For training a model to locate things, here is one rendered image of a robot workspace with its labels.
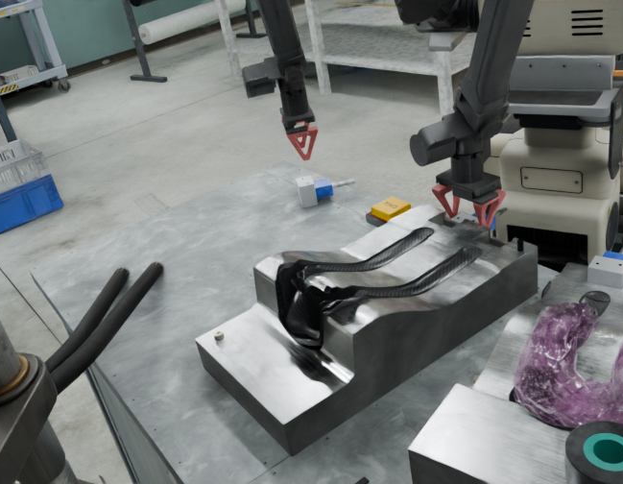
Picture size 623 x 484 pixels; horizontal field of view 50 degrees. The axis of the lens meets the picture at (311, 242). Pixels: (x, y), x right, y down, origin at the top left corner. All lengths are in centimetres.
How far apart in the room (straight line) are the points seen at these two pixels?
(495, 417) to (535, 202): 73
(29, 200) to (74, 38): 369
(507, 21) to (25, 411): 75
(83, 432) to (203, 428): 141
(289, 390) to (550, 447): 35
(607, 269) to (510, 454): 42
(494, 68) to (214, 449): 67
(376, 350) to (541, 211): 62
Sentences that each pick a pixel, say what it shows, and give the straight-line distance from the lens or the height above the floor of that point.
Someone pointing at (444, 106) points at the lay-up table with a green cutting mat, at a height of 6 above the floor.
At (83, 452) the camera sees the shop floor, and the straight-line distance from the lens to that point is 233.
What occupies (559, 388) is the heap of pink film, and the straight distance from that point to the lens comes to 85.
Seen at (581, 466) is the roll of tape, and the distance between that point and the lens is 71.
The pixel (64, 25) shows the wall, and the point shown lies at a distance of 753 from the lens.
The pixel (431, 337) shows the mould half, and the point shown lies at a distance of 100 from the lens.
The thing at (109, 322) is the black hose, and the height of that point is 90.
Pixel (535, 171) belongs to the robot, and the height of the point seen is 86.
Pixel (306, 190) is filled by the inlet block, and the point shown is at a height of 84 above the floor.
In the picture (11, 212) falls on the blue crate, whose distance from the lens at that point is 409.
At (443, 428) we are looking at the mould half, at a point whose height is 91.
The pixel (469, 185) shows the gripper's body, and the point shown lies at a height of 94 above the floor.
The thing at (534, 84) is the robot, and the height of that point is 105.
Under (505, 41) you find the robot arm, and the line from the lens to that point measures 100.
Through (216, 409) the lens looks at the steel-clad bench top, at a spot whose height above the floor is 80.
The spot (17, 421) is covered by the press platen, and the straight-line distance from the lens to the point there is 76.
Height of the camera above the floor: 147
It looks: 29 degrees down
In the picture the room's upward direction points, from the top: 11 degrees counter-clockwise
